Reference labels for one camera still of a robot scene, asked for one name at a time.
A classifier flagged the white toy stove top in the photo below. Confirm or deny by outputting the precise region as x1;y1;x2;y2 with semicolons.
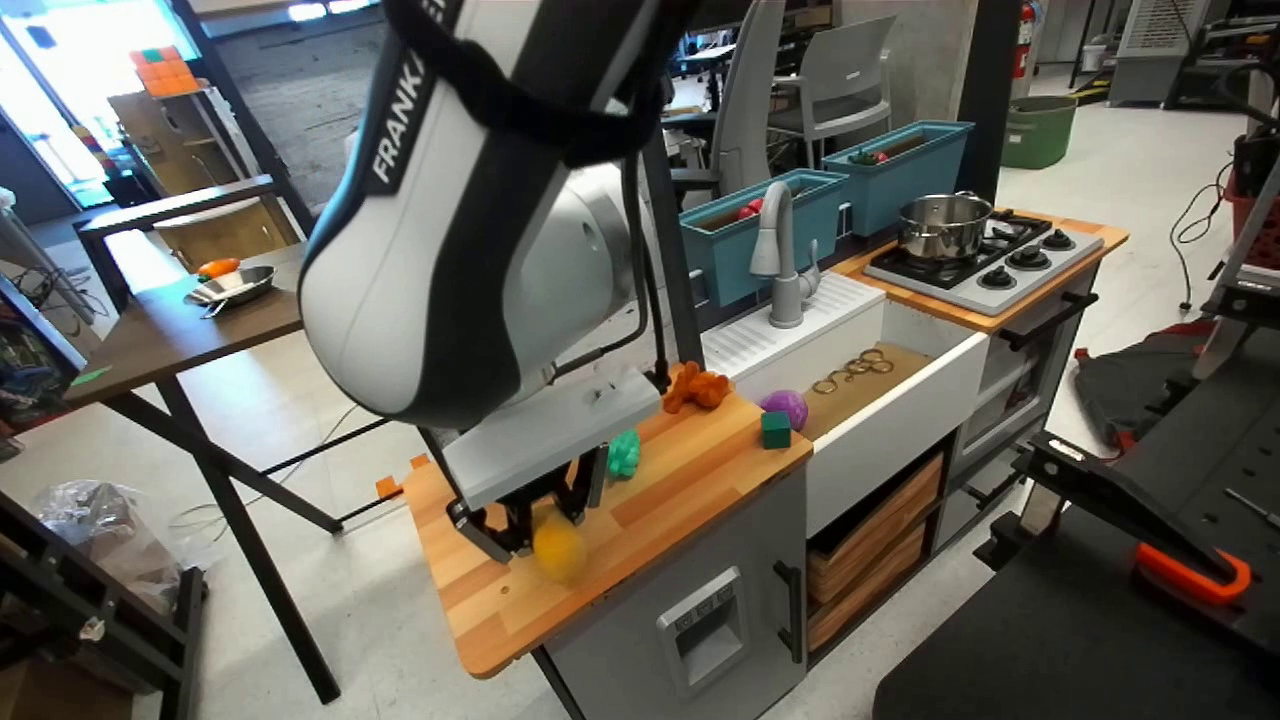
869;216;1100;314

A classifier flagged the teal storage bin right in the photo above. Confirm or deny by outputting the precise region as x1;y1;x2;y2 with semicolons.
822;121;971;236

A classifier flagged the grey toy kitchen cabinet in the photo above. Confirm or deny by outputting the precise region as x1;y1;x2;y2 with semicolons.
536;472;808;720

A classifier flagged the purple plush ball toy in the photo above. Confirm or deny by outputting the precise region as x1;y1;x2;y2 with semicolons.
761;388;808;432

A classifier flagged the wooden counter top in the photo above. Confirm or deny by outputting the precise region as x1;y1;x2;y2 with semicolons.
403;390;812;681

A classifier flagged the green bucket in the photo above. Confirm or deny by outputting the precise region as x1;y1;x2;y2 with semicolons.
1002;94;1077;166

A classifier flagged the steel cooking pot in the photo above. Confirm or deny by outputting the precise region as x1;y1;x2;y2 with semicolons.
902;192;991;261

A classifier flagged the wooden drawer crate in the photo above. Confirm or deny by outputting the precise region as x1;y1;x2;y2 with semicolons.
808;453;943;651

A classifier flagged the orange plush toy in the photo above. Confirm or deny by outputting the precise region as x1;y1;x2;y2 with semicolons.
664;364;731;410

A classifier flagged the orange black clamp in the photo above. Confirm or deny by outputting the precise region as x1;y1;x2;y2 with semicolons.
1016;432;1255;614

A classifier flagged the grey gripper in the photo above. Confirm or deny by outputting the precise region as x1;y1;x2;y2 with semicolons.
445;373;662;564

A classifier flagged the grey office chair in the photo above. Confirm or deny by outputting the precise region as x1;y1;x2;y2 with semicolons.
767;14;893;162

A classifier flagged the grey toy faucet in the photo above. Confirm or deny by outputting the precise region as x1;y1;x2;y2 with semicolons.
747;181;822;329

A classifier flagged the white toy sink basin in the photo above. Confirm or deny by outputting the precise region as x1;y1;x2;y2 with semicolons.
699;270;987;531

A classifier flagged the teal storage bin left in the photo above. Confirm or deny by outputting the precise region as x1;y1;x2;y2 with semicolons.
676;162;854;310

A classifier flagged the small green cube toy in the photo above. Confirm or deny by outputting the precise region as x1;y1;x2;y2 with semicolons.
761;410;793;448

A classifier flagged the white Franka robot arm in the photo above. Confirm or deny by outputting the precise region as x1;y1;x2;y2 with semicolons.
298;0;697;558

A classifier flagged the yellow plush ball toy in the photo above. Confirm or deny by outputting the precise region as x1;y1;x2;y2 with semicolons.
534;515;585;583

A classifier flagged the dark folding side table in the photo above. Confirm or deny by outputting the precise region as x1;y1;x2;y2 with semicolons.
28;175;382;705

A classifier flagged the teal storage bin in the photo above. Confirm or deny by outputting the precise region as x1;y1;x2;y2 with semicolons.
676;162;854;310
822;121;971;236

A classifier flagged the green plush toy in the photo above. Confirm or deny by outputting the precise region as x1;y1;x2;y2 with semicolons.
606;432;645;480

